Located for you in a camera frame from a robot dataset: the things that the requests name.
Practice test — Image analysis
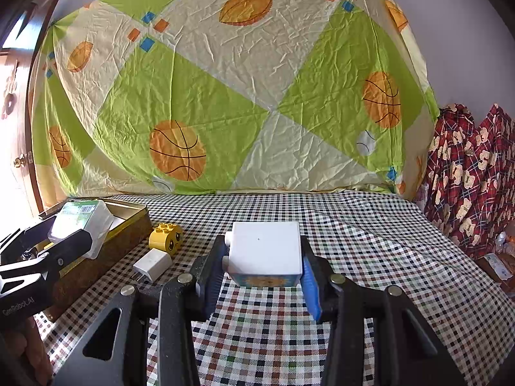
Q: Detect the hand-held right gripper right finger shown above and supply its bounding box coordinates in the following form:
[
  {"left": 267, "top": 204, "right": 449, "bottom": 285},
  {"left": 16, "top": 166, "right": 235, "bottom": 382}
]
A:
[{"left": 300, "top": 238, "right": 467, "bottom": 386}]

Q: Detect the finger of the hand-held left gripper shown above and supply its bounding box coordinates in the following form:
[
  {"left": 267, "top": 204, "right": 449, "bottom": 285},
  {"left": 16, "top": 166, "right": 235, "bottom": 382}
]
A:
[
  {"left": 0, "top": 214, "right": 58, "bottom": 256},
  {"left": 0, "top": 228, "right": 94, "bottom": 287}
]

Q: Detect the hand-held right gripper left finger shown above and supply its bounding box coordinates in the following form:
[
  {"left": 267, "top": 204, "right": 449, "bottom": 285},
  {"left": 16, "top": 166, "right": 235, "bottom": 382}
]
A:
[{"left": 52, "top": 234, "right": 231, "bottom": 386}]

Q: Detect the green white tissue pack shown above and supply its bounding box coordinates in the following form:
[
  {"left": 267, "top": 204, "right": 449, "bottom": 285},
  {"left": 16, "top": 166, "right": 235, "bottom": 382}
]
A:
[{"left": 47, "top": 200, "right": 117, "bottom": 260}]

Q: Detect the gold tin box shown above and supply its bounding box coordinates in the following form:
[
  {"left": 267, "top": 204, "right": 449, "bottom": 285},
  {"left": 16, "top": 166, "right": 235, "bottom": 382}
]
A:
[{"left": 36, "top": 199, "right": 153, "bottom": 322}]

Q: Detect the white box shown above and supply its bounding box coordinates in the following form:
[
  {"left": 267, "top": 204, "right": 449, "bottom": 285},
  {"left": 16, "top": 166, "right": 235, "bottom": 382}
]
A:
[{"left": 224, "top": 221, "right": 303, "bottom": 289}]

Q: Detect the person's left hand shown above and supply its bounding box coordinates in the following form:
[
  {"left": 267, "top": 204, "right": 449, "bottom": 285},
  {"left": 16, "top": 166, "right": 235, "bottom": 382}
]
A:
[{"left": 0, "top": 317, "right": 53, "bottom": 386}]

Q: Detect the yellow toy block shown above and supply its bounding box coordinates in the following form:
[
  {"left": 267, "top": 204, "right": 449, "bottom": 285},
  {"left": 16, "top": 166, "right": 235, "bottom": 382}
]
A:
[{"left": 149, "top": 223, "right": 183, "bottom": 256}]

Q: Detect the white charger plug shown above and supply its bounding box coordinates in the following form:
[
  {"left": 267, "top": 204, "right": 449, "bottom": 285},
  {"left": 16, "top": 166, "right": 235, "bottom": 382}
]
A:
[{"left": 133, "top": 248, "right": 173, "bottom": 283}]

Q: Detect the checked tablecloth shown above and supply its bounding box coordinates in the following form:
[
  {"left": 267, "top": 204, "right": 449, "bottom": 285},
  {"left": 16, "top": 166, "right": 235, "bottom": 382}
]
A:
[{"left": 34, "top": 191, "right": 515, "bottom": 386}]

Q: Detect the wooden door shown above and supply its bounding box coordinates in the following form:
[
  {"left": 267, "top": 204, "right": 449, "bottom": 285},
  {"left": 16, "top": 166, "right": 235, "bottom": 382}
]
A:
[{"left": 0, "top": 48, "right": 45, "bottom": 218}]

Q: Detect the red plaid bear cloth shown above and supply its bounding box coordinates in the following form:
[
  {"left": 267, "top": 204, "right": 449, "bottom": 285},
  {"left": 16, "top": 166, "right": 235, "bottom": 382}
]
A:
[{"left": 416, "top": 103, "right": 515, "bottom": 260}]

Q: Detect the blue white packet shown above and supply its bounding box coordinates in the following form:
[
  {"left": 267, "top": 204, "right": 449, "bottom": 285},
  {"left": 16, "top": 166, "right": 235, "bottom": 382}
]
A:
[{"left": 481, "top": 253, "right": 515, "bottom": 284}]

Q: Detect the basketball print sheet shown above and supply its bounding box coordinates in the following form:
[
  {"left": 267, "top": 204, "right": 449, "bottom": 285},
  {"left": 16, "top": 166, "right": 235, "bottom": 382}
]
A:
[{"left": 31, "top": 0, "right": 440, "bottom": 201}]

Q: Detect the brass door handle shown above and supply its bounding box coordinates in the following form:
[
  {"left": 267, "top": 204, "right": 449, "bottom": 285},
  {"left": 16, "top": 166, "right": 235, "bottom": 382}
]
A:
[{"left": 12, "top": 151, "right": 35, "bottom": 170}]

